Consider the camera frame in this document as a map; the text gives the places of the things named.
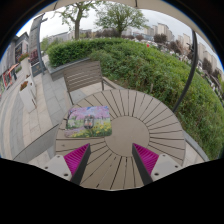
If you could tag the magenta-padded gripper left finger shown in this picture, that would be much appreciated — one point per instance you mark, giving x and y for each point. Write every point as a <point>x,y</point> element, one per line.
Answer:
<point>76,159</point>

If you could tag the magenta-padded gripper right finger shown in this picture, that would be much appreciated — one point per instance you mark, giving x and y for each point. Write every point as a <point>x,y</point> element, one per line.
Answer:
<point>147,159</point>

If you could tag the white flower planter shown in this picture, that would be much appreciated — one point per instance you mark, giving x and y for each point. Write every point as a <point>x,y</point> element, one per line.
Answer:
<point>23,57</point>
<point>26,98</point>

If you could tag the brown slatted chair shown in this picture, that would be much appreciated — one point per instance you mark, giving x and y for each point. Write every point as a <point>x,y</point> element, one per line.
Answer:
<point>82,75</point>

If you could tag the green hedge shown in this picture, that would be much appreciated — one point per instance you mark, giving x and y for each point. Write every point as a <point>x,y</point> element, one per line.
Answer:
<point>146,66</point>

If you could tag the dark curved umbrella pole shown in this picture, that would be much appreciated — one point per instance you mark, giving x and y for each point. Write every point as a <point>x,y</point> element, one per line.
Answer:
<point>194,60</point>

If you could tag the tall grey sign pillar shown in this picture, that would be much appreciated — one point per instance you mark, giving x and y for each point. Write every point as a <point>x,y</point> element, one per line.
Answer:
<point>35,40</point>

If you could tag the thin-crowned tree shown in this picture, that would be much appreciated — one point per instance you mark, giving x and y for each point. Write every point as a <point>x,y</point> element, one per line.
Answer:
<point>77,26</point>

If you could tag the round-crowned tree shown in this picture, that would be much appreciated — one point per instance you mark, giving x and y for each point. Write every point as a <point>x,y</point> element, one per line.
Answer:
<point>120,16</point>

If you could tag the beige umbrella canopy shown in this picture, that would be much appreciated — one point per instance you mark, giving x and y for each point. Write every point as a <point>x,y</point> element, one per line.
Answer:
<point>156,5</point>

